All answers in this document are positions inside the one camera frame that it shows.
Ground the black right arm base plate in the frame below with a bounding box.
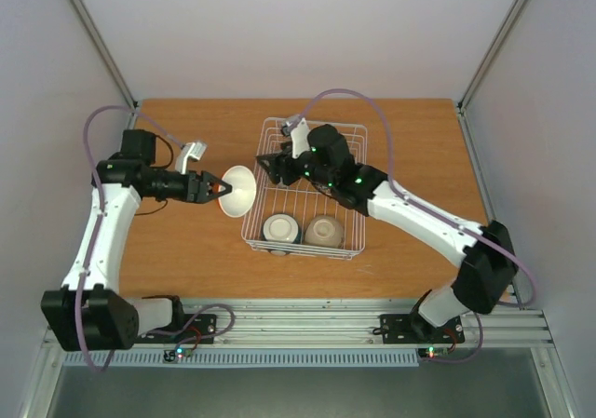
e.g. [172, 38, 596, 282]
[373, 314, 466, 344]

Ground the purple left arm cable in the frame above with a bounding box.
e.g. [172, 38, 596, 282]
[74, 105, 185, 372]

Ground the grey slotted cable duct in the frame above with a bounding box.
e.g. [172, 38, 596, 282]
[62, 350, 420, 369]

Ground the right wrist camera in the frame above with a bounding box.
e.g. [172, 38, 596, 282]
[281, 115, 310, 159]

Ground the left green circuit board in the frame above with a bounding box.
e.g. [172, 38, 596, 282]
[163, 347, 194, 363]

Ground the aluminium rail base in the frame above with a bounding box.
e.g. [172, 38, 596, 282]
[182, 298, 554, 349]

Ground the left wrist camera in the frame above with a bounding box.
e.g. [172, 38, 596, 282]
[175, 141, 208, 174]

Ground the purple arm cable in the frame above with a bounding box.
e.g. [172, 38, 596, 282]
[74, 105, 185, 372]
[300, 88, 537, 362]

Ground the aluminium frame post right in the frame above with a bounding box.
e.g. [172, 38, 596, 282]
[456, 0, 530, 115]

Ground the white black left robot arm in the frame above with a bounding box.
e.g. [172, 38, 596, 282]
[41, 129, 233, 352]

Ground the right green circuit board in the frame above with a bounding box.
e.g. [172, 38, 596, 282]
[418, 346, 454, 359]

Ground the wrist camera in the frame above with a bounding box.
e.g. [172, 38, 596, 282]
[281, 115, 310, 159]
[175, 141, 208, 174]

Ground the green circuit board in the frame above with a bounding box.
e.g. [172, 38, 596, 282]
[163, 347, 194, 363]
[418, 346, 454, 359]

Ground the aluminium frame post left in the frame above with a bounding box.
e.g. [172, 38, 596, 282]
[68, 0, 138, 108]

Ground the white bowl black rim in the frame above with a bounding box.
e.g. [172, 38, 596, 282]
[261, 213, 302, 244]

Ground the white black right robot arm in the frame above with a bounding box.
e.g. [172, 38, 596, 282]
[256, 124, 519, 342]

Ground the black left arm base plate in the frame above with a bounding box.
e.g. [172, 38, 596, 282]
[135, 314, 217, 345]

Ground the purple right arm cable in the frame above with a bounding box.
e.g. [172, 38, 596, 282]
[300, 88, 537, 362]

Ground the aluminium frame post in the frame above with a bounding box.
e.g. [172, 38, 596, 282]
[456, 0, 530, 115]
[68, 0, 138, 108]

